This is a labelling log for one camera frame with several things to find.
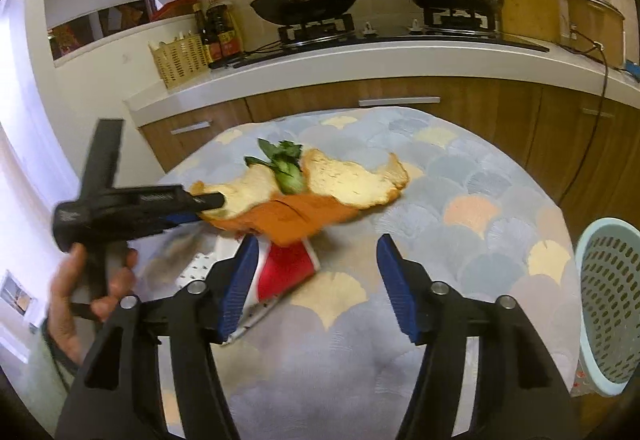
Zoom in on black gas stove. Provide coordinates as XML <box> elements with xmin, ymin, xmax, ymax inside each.
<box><xmin>207</xmin><ymin>8</ymin><xmax>551</xmax><ymax>70</ymax></box>

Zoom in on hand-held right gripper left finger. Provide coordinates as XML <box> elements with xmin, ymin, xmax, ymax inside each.
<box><xmin>54</xmin><ymin>235</ymin><xmax>261</xmax><ymax>440</ymax></box>

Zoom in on steel rice cooker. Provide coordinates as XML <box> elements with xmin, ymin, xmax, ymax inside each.
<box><xmin>559</xmin><ymin>0</ymin><xmax>627</xmax><ymax>68</ymax></box>

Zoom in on red snack packets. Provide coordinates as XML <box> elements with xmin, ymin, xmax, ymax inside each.
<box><xmin>47</xmin><ymin>0</ymin><xmax>201</xmax><ymax>58</ymax></box>

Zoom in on light blue perforated basket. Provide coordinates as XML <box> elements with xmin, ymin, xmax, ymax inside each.
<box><xmin>575</xmin><ymin>217</ymin><xmax>640</xmax><ymax>396</ymax></box>

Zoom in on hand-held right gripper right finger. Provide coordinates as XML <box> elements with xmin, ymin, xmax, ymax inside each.
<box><xmin>376</xmin><ymin>233</ymin><xmax>573</xmax><ymax>440</ymax></box>

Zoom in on person's left hand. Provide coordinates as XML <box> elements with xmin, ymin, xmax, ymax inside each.
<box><xmin>44</xmin><ymin>243</ymin><xmax>140</xmax><ymax>366</ymax></box>

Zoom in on black power cable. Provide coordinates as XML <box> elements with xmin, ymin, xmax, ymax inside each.
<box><xmin>557</xmin><ymin>23</ymin><xmax>640</xmax><ymax>211</ymax></box>

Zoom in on fan-patterned tablecloth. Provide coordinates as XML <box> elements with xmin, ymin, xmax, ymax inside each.
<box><xmin>135</xmin><ymin>106</ymin><xmax>583</xmax><ymax>440</ymax></box>

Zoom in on slender dark sauce bottle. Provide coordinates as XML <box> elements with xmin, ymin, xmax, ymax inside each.
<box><xmin>192</xmin><ymin>0</ymin><xmax>217</xmax><ymax>64</ymax></box>

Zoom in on wooden base cabinet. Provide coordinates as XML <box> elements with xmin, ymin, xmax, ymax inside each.
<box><xmin>137</xmin><ymin>80</ymin><xmax>640</xmax><ymax>241</ymax></box>

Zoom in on person's left forearm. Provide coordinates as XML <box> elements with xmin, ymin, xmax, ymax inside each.
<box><xmin>42</xmin><ymin>335</ymin><xmax>81</xmax><ymax>381</ymax></box>

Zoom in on wicker basket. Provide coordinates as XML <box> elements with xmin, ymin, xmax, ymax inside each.
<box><xmin>148</xmin><ymin>36</ymin><xmax>210</xmax><ymax>90</ymax></box>

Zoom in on red label sauce bottle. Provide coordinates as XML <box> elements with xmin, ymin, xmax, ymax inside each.
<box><xmin>206</xmin><ymin>0</ymin><xmax>246</xmax><ymax>58</ymax></box>

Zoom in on red and white packet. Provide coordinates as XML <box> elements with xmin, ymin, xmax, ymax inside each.
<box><xmin>222</xmin><ymin>240</ymin><xmax>321</xmax><ymax>346</ymax></box>

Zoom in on green leaves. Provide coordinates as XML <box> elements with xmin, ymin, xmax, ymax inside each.
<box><xmin>244</xmin><ymin>137</ymin><xmax>306</xmax><ymax>195</ymax></box>

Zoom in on wall niche shelf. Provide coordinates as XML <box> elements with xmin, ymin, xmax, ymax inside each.
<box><xmin>44</xmin><ymin>0</ymin><xmax>208</xmax><ymax>68</ymax></box>

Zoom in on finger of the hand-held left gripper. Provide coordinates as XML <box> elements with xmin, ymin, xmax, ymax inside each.
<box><xmin>160</xmin><ymin>213</ymin><xmax>203</xmax><ymax>227</ymax></box>
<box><xmin>182</xmin><ymin>191</ymin><xmax>226</xmax><ymax>212</ymax></box>

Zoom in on orange peel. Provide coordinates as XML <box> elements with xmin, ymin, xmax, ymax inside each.
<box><xmin>192</xmin><ymin>147</ymin><xmax>411</xmax><ymax>248</ymax></box>

